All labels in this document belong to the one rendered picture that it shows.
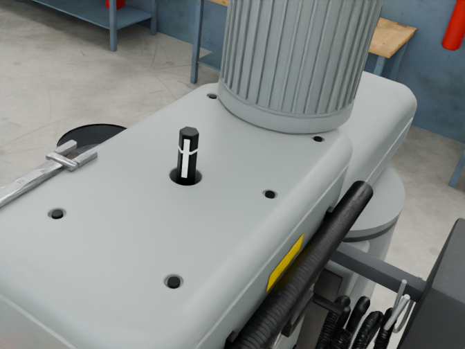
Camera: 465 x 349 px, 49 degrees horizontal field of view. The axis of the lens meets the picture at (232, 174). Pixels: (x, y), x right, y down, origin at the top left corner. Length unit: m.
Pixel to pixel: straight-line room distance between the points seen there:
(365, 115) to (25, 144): 3.33
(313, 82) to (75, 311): 0.39
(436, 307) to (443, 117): 4.28
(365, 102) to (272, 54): 0.51
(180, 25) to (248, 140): 5.34
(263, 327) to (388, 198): 0.71
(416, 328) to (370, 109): 0.47
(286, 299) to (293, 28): 0.31
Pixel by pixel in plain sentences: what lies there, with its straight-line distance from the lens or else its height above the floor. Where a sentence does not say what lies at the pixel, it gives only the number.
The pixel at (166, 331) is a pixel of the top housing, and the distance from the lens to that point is 0.44.
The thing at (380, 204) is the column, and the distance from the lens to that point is 1.19.
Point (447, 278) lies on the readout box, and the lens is 0.82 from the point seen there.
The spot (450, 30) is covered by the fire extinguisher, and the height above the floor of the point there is 0.96.
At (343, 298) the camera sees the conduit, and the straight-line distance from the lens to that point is 1.00.
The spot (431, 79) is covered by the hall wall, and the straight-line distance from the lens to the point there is 4.94.
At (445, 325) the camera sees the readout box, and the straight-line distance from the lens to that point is 0.83.
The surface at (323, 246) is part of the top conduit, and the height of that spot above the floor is 1.81.
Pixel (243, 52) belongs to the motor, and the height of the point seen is 1.98.
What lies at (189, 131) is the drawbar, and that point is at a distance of 0.56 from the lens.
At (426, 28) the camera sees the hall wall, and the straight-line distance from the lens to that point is 4.83.
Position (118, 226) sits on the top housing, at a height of 1.89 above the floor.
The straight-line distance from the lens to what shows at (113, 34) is 5.56.
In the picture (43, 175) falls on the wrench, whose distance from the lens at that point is 0.58.
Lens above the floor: 2.24
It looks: 36 degrees down
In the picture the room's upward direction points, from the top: 8 degrees clockwise
